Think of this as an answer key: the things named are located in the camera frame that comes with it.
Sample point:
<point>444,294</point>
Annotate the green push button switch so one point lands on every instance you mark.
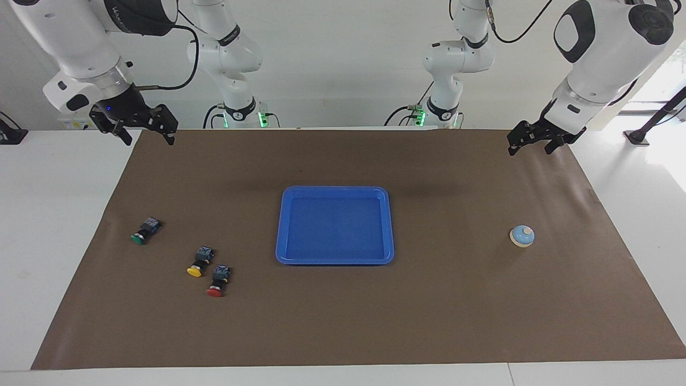
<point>146,230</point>

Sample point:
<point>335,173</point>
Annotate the brown paper table mat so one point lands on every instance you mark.
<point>343,321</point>

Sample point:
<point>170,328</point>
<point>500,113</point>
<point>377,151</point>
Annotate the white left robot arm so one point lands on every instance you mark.
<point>600,64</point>

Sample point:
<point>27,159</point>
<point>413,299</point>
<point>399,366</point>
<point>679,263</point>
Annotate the blue plastic tray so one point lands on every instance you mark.
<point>335,230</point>

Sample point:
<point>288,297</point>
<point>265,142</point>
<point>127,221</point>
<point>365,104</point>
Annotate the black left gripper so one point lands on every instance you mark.
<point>536,131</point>

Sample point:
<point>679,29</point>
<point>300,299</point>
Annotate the white box yellow stickers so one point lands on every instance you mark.
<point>75,124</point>

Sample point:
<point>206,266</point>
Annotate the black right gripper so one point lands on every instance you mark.
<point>134,110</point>

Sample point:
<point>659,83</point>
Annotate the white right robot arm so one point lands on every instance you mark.
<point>80,43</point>

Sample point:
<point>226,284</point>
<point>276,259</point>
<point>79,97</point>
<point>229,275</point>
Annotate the black bracket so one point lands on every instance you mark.
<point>10,136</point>

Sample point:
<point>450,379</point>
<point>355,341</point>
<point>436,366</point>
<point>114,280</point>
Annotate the black stand leg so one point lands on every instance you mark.
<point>636,136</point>

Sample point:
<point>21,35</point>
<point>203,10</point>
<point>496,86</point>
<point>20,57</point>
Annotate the light blue call bell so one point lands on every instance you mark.
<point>521,236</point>

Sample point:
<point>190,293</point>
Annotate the yellow push button switch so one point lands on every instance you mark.
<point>199,262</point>

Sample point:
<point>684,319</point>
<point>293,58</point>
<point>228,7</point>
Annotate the red push button switch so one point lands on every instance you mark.
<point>217,281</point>

